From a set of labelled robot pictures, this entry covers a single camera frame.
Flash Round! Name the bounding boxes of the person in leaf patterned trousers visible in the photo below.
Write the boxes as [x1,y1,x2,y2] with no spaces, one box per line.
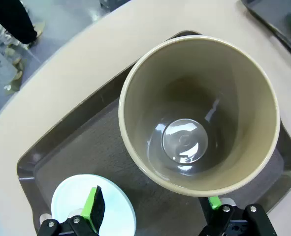
[0,12,25,96]

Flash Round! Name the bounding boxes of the tan plastic cup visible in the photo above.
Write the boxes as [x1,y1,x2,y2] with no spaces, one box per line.
[118,35,281,199]

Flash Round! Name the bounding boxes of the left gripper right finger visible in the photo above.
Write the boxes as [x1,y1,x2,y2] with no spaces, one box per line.
[199,195,278,236]

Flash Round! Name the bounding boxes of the dark brown handled tray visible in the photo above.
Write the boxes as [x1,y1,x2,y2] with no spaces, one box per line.
[16,30,291,229]
[242,0,291,67]

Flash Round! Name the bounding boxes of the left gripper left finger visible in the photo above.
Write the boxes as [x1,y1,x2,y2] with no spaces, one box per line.
[38,186,106,236]

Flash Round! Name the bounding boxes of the light blue bowl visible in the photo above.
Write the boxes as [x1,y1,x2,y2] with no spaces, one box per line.
[51,174,137,236]

